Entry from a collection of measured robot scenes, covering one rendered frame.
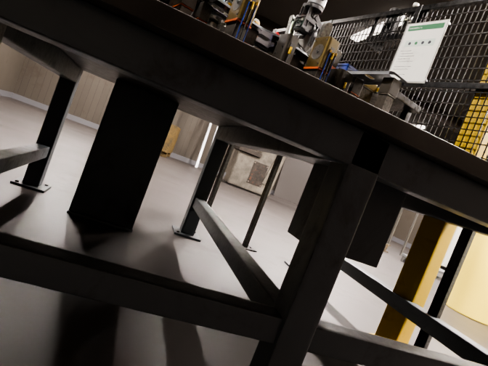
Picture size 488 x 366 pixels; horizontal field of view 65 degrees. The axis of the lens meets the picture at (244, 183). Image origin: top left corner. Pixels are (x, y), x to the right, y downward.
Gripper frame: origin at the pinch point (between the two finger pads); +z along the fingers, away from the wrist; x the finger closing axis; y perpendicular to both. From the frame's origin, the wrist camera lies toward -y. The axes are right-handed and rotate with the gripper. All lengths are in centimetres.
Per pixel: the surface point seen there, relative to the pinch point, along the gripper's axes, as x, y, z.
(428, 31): 12, -55, -37
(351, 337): 85, 19, 79
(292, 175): -669, -582, 39
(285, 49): 20.3, 21.6, 8.9
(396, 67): 3, -55, -19
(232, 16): 18.0, 43.5, 8.0
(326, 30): 18.0, 5.9, -6.3
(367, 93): 16.6, -27.6, 4.6
